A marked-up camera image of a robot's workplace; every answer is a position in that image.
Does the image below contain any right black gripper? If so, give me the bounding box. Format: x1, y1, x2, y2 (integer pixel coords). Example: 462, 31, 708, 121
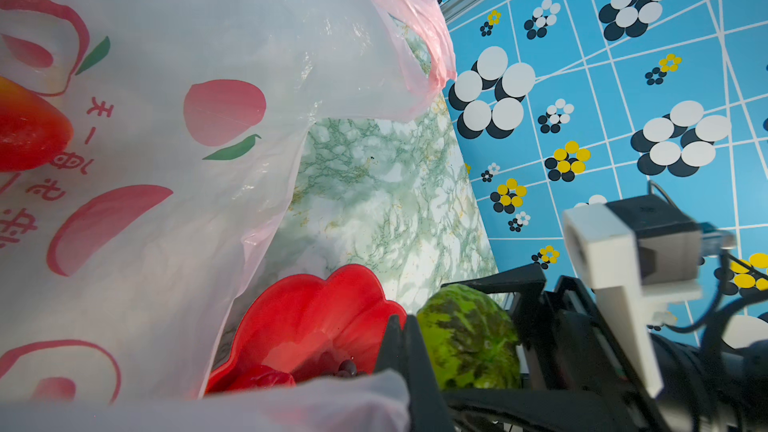
440, 263, 708, 431

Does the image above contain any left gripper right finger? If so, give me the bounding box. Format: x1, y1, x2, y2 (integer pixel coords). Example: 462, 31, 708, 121
400, 315, 455, 432

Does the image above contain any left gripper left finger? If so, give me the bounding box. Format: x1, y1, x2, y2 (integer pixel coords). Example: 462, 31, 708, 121
374, 314, 414, 378

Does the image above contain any green custard apple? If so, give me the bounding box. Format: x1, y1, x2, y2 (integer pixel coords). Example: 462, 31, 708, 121
417, 284, 521, 390

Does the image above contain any red flower-shaped plate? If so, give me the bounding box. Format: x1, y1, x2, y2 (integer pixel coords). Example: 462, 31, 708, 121
205, 264, 407, 395

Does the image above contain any pink plastic bag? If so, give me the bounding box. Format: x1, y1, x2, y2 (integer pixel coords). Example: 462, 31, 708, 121
1, 0, 455, 416

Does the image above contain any yellow red mango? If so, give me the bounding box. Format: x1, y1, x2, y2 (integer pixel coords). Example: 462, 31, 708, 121
0, 77, 73, 172

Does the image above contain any red strawberry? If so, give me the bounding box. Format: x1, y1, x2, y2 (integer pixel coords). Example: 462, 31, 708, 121
227, 365, 296, 392

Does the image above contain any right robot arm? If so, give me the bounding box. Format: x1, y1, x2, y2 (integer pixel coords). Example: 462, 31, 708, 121
443, 263, 767, 431

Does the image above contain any dark purple grape bunch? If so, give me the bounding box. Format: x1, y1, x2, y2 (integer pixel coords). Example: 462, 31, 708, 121
335, 359, 358, 378

